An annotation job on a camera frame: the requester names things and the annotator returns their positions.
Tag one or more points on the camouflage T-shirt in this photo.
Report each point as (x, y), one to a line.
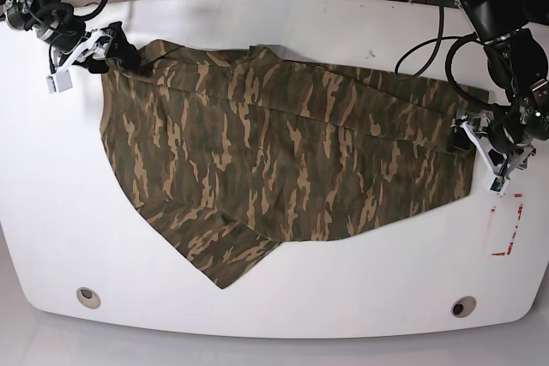
(230, 154)

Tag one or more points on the red tape rectangle marking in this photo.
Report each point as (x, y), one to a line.
(503, 223)

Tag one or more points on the left table grommet hole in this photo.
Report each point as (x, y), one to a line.
(88, 298)

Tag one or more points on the table grommet hole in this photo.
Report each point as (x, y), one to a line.
(464, 307)
(88, 298)

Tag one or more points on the right table grommet hole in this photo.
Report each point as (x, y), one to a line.
(464, 307)

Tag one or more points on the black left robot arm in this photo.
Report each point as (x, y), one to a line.
(516, 63)

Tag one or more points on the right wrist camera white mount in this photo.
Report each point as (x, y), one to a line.
(94, 47)

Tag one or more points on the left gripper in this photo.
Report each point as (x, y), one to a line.
(507, 135)

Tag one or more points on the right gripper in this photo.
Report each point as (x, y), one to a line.
(66, 38)

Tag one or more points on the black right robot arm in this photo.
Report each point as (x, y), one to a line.
(29, 15)

